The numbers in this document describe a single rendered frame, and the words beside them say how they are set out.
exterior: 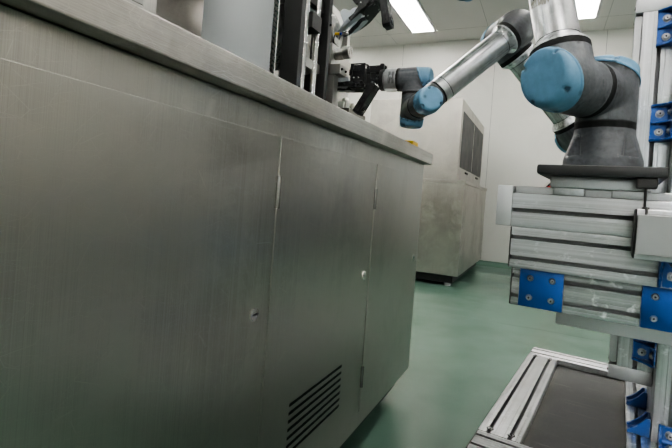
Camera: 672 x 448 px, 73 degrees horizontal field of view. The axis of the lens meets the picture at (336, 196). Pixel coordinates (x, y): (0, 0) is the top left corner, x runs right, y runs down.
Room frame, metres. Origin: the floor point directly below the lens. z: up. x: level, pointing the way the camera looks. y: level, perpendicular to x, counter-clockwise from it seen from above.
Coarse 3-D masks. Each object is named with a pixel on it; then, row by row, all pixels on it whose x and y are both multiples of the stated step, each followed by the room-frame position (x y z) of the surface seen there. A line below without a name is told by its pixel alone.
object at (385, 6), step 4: (380, 0) 1.44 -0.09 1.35; (384, 0) 1.43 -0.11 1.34; (388, 0) 1.45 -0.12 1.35; (380, 4) 1.44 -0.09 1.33; (384, 4) 1.43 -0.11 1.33; (388, 4) 1.44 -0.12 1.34; (380, 8) 1.44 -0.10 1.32; (384, 8) 1.43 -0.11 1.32; (388, 8) 1.44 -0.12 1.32; (384, 12) 1.43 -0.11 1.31; (388, 12) 1.43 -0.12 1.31; (384, 16) 1.43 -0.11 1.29; (388, 16) 1.43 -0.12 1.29; (384, 20) 1.43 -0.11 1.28; (388, 20) 1.43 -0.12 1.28; (392, 20) 1.44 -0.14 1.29; (384, 24) 1.43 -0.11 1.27; (388, 24) 1.43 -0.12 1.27; (392, 24) 1.44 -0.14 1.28; (388, 28) 1.45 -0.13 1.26; (392, 28) 1.46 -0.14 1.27
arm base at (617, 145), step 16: (576, 128) 0.98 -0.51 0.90; (592, 128) 0.94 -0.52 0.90; (608, 128) 0.93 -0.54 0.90; (624, 128) 0.92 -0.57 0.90; (576, 144) 0.97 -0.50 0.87; (592, 144) 0.93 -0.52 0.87; (608, 144) 0.92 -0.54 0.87; (624, 144) 0.92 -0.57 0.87; (576, 160) 0.95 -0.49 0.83; (592, 160) 0.92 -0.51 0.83; (608, 160) 0.91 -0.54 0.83; (624, 160) 0.90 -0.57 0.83; (640, 160) 0.92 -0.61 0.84
